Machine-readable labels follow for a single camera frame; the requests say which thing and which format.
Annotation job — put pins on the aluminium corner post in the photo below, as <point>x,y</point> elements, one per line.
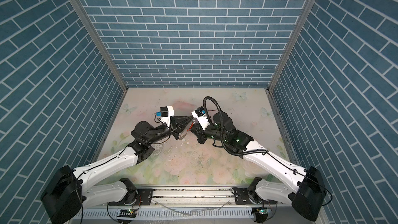
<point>87,23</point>
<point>292,40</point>

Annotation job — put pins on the white slotted cable duct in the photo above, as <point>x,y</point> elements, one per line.
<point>162,213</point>

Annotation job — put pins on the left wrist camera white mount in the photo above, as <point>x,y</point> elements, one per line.
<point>164,115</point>

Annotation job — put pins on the aluminium corner post left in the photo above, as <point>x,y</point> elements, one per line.
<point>87,23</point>

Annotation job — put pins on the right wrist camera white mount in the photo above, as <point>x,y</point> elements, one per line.
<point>201,117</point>

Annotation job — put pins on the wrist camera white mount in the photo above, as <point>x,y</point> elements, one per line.
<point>164,115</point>
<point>201,117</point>

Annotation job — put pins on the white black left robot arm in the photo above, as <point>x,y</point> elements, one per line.
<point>71,191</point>

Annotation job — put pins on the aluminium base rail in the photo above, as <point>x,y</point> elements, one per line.
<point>194,195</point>

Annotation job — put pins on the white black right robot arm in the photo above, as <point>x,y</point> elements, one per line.
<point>302,188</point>

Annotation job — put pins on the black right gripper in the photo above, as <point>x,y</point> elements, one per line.
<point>201,133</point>

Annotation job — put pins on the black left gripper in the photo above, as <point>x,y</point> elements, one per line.
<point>178,127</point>

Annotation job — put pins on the aluminium corner post right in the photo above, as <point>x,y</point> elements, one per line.
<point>292,40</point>

